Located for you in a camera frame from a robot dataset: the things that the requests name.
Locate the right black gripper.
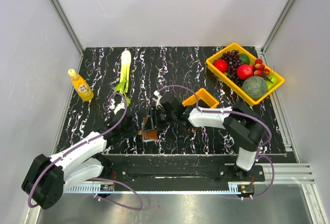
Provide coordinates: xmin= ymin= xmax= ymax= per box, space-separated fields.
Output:
xmin=142 ymin=107 xmax=176 ymax=132

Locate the brown leather card holder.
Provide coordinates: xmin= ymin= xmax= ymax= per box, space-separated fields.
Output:
xmin=140 ymin=117 xmax=158 ymax=143

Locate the small orange plastic bin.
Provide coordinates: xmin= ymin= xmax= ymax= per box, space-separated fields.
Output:
xmin=182 ymin=88 xmax=220 ymax=109

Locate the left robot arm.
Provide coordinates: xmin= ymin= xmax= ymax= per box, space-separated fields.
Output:
xmin=21 ymin=110 xmax=138 ymax=210

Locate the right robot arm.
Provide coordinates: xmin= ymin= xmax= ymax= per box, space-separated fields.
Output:
xmin=144 ymin=98 xmax=268 ymax=181

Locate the red apple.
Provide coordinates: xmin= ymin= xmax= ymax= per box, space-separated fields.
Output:
xmin=213 ymin=59 xmax=228 ymax=73

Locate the dark purple grape bunch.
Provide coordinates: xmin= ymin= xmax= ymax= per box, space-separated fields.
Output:
xmin=220 ymin=50 xmax=244 ymax=87

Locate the red pomegranate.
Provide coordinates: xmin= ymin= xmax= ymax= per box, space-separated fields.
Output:
xmin=236 ymin=64 xmax=254 ymax=80

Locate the green netted melon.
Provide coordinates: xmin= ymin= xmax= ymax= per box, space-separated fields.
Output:
xmin=242 ymin=76 xmax=267 ymax=100

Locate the dark green avocado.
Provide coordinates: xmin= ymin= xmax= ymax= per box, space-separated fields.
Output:
xmin=239 ymin=54 xmax=250 ymax=65

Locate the yellow juice bottle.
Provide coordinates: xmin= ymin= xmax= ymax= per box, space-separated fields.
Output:
xmin=68 ymin=69 xmax=94 ymax=101

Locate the large yellow fruit tray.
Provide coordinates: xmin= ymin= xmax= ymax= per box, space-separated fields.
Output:
xmin=206 ymin=43 xmax=285 ymax=106

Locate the red lychee cluster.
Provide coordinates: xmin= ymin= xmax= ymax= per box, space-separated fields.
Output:
xmin=252 ymin=58 xmax=270 ymax=77

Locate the green apple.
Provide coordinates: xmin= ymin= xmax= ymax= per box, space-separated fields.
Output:
xmin=266 ymin=75 xmax=279 ymax=92

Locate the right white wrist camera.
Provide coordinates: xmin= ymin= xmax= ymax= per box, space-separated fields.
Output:
xmin=152 ymin=91 xmax=162 ymax=107

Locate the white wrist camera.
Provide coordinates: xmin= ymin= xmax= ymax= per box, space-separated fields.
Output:
xmin=152 ymin=91 xmax=162 ymax=107
xmin=110 ymin=102 xmax=126 ymax=115

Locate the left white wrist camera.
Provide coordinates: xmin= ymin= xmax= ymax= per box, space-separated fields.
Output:
xmin=110 ymin=102 xmax=126 ymax=115

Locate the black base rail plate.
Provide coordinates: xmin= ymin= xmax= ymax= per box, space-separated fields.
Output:
xmin=93 ymin=153 xmax=265 ymax=182

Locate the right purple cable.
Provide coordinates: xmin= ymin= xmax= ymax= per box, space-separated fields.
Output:
xmin=154 ymin=84 xmax=275 ymax=200

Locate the purple cable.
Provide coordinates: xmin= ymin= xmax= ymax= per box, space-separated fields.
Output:
xmin=27 ymin=92 xmax=144 ymax=211
xmin=154 ymin=84 xmax=275 ymax=200

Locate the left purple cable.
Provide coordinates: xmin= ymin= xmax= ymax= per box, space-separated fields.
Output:
xmin=27 ymin=92 xmax=144 ymax=211

